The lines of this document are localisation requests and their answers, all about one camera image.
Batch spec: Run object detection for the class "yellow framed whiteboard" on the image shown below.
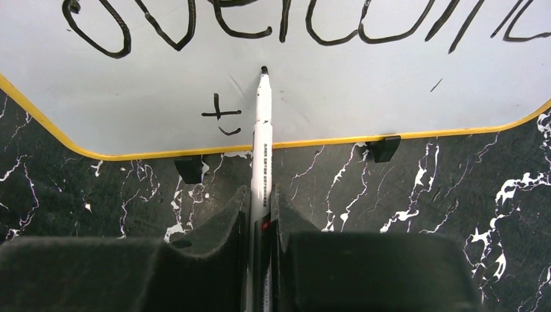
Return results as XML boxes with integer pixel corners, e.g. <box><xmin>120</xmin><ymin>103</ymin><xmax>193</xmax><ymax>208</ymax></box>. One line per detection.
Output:
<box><xmin>1</xmin><ymin>1</ymin><xmax>550</xmax><ymax>161</ymax></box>

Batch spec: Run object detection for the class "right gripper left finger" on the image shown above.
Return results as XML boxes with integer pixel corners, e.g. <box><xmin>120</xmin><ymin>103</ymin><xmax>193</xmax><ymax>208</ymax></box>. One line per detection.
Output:
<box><xmin>1</xmin><ymin>186</ymin><xmax>250</xmax><ymax>311</ymax></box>

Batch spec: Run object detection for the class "white marker pen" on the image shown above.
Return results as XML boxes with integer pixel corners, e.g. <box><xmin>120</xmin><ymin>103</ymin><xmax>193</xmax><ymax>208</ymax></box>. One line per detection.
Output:
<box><xmin>246</xmin><ymin>66</ymin><xmax>273</xmax><ymax>311</ymax></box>

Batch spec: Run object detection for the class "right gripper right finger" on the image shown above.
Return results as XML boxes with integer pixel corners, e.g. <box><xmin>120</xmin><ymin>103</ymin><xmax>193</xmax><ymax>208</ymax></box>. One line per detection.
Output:
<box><xmin>270</xmin><ymin>185</ymin><xmax>484</xmax><ymax>311</ymax></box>

